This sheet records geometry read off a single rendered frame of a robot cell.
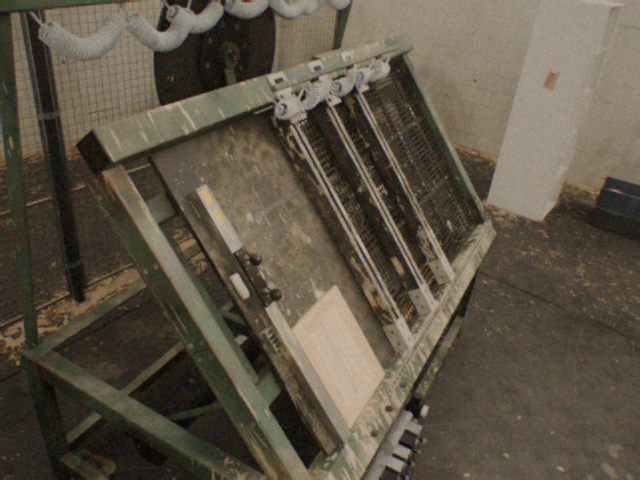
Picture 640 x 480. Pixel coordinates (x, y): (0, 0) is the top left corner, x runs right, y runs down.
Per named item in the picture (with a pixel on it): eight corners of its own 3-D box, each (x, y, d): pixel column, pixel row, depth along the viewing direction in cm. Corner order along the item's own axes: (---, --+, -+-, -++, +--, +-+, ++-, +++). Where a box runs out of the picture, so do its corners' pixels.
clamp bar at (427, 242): (437, 286, 260) (482, 274, 245) (322, 65, 240) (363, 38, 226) (443, 277, 267) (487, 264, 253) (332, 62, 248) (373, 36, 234)
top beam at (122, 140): (94, 177, 138) (112, 163, 132) (73, 144, 136) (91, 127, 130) (400, 57, 310) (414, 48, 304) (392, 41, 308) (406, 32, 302)
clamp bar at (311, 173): (393, 355, 215) (445, 345, 200) (248, 89, 196) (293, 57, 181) (402, 341, 223) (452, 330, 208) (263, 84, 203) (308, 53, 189)
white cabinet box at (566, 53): (539, 222, 529) (611, 6, 426) (485, 203, 557) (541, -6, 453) (556, 203, 573) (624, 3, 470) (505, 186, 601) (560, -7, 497)
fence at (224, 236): (335, 445, 175) (345, 444, 173) (187, 194, 160) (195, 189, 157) (342, 434, 179) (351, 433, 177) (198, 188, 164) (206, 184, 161)
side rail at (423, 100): (468, 227, 325) (485, 222, 318) (386, 64, 307) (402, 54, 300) (472, 222, 331) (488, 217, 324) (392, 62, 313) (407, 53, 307)
